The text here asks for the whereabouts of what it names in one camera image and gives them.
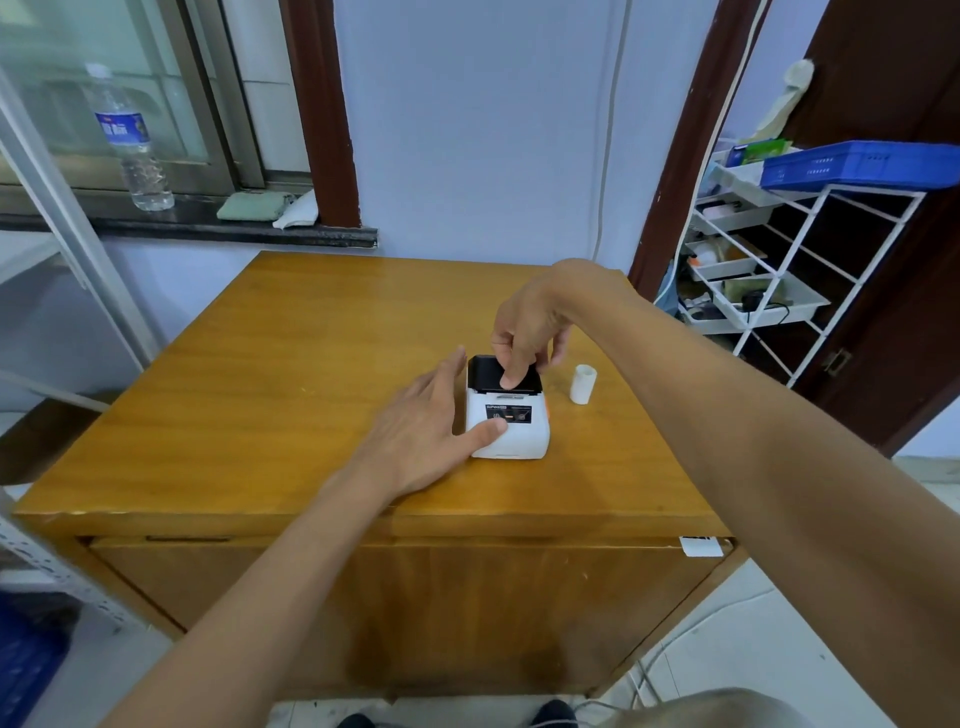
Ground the dark brown door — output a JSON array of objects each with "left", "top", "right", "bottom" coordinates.
[{"left": 780, "top": 0, "right": 960, "bottom": 459}]

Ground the metal framed window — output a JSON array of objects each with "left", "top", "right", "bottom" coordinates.
[{"left": 0, "top": 0, "right": 268, "bottom": 198}]

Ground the person's right hand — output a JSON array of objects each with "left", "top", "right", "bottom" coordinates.
[{"left": 490, "top": 259, "right": 595, "bottom": 392}]

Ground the person's right forearm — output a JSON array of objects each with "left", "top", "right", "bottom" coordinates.
[{"left": 570, "top": 261, "right": 960, "bottom": 728}]

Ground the blue plastic basket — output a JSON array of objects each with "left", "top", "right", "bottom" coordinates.
[{"left": 759, "top": 140, "right": 960, "bottom": 194}]

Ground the white wall cable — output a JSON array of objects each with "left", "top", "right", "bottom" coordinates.
[{"left": 591, "top": 0, "right": 633, "bottom": 264}]

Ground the person's left forearm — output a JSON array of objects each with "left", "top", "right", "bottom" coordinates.
[{"left": 97, "top": 466, "right": 400, "bottom": 728}]

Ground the white portable label printer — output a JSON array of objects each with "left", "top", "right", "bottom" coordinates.
[{"left": 464, "top": 354, "right": 552, "bottom": 462}]

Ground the white crumpled cloth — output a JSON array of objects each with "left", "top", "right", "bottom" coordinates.
[{"left": 271, "top": 188, "right": 321, "bottom": 231}]

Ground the person's leg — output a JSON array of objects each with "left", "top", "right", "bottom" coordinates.
[{"left": 600, "top": 687, "right": 820, "bottom": 728}]

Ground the brown wooden window trim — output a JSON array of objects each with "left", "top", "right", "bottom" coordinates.
[{"left": 278, "top": 0, "right": 363, "bottom": 229}]

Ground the wooden desk cabinet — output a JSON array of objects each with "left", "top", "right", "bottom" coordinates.
[{"left": 11, "top": 251, "right": 751, "bottom": 702}]

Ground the person's black shoe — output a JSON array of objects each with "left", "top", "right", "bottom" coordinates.
[{"left": 529, "top": 699, "right": 580, "bottom": 728}]

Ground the black power adapter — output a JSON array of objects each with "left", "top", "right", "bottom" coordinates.
[{"left": 740, "top": 290, "right": 793, "bottom": 325}]

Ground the white floor cable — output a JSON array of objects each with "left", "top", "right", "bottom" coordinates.
[{"left": 525, "top": 585, "right": 777, "bottom": 728}]

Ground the white plastic tray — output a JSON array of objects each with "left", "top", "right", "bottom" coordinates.
[
  {"left": 707, "top": 271, "right": 832, "bottom": 332},
  {"left": 707, "top": 148, "right": 820, "bottom": 210},
  {"left": 683, "top": 234, "right": 769, "bottom": 283},
  {"left": 688, "top": 196, "right": 775, "bottom": 235}
]

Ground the white wire rack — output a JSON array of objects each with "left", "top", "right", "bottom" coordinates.
[{"left": 677, "top": 142, "right": 928, "bottom": 390}]

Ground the white metal shelf frame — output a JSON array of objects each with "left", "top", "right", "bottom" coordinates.
[{"left": 0, "top": 66, "right": 163, "bottom": 633}]

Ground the blue plastic crate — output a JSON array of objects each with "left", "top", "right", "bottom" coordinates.
[{"left": 0, "top": 591, "right": 74, "bottom": 728}]

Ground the green folded cloth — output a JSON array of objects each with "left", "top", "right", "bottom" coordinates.
[{"left": 216, "top": 191, "right": 295, "bottom": 224}]

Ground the green and blue box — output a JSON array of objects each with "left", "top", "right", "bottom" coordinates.
[{"left": 724, "top": 138, "right": 790, "bottom": 168}]

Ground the white rag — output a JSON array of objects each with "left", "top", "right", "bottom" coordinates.
[{"left": 748, "top": 58, "right": 816, "bottom": 144}]

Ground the brown wooden door frame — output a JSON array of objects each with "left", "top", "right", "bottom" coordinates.
[{"left": 627, "top": 0, "right": 774, "bottom": 303}]

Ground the person's left hand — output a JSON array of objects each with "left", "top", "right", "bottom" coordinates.
[{"left": 350, "top": 345, "right": 510, "bottom": 506}]

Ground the black stone window sill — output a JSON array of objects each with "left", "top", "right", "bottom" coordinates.
[{"left": 0, "top": 191, "right": 379, "bottom": 249}]

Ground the clear plastic water bottle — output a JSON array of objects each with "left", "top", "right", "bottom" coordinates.
[{"left": 81, "top": 62, "right": 177, "bottom": 213}]

